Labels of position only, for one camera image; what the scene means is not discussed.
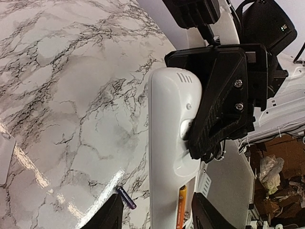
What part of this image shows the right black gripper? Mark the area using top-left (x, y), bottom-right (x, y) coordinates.
top-left (165, 44), bottom-right (286, 162)

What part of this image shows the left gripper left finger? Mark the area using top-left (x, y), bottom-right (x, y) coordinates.
top-left (82, 194), bottom-right (123, 229)

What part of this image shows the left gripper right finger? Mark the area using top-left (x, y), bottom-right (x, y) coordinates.
top-left (192, 192), bottom-right (235, 229)

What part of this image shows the orange AAA battery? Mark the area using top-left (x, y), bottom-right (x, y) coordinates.
top-left (175, 185), bottom-right (187, 229)

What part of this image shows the white remote control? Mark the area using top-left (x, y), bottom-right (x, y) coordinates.
top-left (148, 67), bottom-right (202, 229)

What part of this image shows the white battery cover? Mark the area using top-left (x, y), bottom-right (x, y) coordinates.
top-left (0, 132), bottom-right (16, 185)

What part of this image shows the dark blue AAA battery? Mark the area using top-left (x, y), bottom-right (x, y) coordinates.
top-left (116, 186), bottom-right (137, 210)

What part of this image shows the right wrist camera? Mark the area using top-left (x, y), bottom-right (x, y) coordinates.
top-left (163, 0), bottom-right (221, 29)

